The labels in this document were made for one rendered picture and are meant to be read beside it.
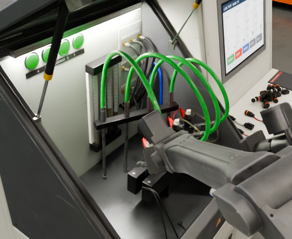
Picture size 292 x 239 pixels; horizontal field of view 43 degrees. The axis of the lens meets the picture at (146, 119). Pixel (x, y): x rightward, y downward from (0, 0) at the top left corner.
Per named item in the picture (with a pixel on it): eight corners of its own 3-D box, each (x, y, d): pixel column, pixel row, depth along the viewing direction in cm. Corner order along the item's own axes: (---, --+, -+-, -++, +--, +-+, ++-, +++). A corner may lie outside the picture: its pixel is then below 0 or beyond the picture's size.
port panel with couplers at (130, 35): (124, 107, 147) (125, 32, 129) (118, 104, 148) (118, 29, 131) (144, 94, 156) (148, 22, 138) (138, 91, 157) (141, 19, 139)
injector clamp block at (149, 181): (149, 217, 131) (151, 186, 122) (126, 203, 135) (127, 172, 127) (197, 166, 153) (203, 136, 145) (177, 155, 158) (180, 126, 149)
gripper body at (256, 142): (256, 130, 97) (278, 124, 91) (273, 167, 96) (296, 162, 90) (240, 139, 94) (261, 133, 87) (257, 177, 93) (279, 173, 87)
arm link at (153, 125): (160, 169, 73) (197, 147, 75) (131, 118, 75) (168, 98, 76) (154, 171, 85) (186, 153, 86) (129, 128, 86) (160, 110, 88)
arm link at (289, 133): (296, 160, 82) (311, 151, 85) (284, 130, 83) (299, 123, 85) (272, 164, 88) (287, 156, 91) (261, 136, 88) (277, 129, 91)
